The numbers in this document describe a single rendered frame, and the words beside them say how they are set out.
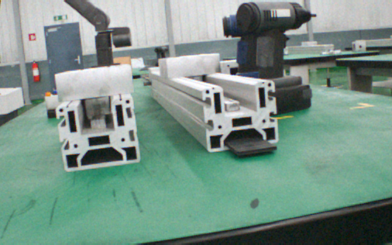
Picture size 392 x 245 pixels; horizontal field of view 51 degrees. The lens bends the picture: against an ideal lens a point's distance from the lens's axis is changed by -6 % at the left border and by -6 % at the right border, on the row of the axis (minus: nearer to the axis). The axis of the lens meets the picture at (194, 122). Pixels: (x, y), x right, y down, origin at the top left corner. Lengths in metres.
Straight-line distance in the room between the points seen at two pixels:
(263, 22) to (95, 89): 0.35
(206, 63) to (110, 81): 0.32
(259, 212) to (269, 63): 0.52
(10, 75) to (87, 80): 12.16
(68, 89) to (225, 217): 0.35
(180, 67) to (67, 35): 11.61
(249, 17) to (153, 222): 0.53
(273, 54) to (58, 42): 11.74
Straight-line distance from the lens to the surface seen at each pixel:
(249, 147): 0.55
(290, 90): 0.86
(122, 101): 0.56
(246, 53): 1.12
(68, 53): 12.45
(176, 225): 0.36
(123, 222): 0.38
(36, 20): 12.70
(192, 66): 0.89
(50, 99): 1.22
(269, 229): 0.35
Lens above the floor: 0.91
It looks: 9 degrees down
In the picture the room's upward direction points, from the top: 6 degrees counter-clockwise
